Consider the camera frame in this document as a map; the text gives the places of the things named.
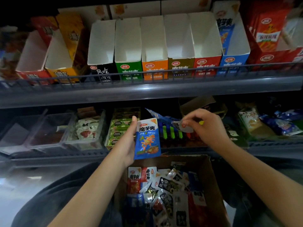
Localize olive paper display box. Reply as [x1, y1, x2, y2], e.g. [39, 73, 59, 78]
[164, 13, 195, 79]

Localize red paper display box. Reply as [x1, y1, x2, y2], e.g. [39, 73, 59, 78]
[189, 12, 222, 77]
[15, 30, 53, 85]

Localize white box with snack print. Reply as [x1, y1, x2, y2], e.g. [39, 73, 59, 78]
[161, 0, 213, 15]
[109, 1, 161, 20]
[57, 5, 111, 23]

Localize brown cardboard carton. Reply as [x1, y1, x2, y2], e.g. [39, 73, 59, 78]
[115, 154, 230, 227]

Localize grey lower shelf with rail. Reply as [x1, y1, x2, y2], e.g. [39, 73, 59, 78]
[0, 136, 303, 167]

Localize pile of mixed snack packets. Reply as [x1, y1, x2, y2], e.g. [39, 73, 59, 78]
[125, 162, 209, 227]

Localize person's left forearm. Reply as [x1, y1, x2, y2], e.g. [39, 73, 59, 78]
[47, 149, 127, 227]

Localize white and red snack packets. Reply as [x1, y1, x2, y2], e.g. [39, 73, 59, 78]
[67, 117, 100, 141]

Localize yellow paper display box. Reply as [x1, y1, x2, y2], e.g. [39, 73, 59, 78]
[45, 28, 86, 83]

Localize yellow snack packets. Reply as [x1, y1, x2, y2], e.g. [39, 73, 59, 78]
[55, 12, 85, 61]

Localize black paper display box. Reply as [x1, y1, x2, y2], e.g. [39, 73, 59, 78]
[87, 19, 120, 82]

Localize blurred brown snack packets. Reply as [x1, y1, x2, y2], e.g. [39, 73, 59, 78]
[0, 25, 29, 81]

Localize grey shelf with rail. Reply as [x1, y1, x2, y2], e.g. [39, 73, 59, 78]
[0, 62, 303, 109]
[0, 136, 303, 167]

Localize green paper display box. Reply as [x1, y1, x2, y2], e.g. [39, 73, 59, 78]
[115, 17, 144, 81]

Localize open brown cardboard box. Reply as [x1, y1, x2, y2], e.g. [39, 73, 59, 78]
[179, 95, 228, 119]

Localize person's left hand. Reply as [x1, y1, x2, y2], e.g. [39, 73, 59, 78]
[111, 116, 138, 168]

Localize orange paper display box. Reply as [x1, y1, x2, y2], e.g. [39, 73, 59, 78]
[140, 16, 169, 81]

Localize dark box with green sticks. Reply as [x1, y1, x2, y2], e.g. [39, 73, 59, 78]
[158, 120, 207, 148]

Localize stack of green snack packets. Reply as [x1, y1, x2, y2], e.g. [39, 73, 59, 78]
[105, 107, 141, 150]

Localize grey upper shelf with rail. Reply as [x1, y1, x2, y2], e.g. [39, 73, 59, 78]
[0, 62, 303, 109]

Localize blue snack bags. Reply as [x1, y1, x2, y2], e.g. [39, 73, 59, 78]
[259, 109, 303, 136]

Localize person's dark clothing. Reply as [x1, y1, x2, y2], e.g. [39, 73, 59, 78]
[11, 162, 122, 227]

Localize blue snack packet squid print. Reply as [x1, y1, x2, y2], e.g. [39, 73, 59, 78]
[134, 118, 161, 160]

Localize blue and white snack packet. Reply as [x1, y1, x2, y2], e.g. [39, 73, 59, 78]
[213, 0, 241, 55]

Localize beige snack bag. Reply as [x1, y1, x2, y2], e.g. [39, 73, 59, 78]
[238, 107, 276, 138]

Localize person's right hand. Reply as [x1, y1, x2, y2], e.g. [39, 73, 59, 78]
[181, 108, 229, 150]

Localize red spicy strip packets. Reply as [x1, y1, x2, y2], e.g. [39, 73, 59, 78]
[248, 4, 293, 52]

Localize blue paper display box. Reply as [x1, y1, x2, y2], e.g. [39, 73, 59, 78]
[212, 12, 251, 75]

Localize person's right forearm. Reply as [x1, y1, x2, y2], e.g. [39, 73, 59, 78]
[219, 133, 303, 227]

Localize clear plastic bin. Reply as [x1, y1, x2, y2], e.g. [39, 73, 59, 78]
[0, 109, 48, 154]
[25, 111, 77, 150]
[63, 109, 106, 151]

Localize large red display box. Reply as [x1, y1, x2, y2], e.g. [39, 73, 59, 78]
[245, 0, 303, 68]

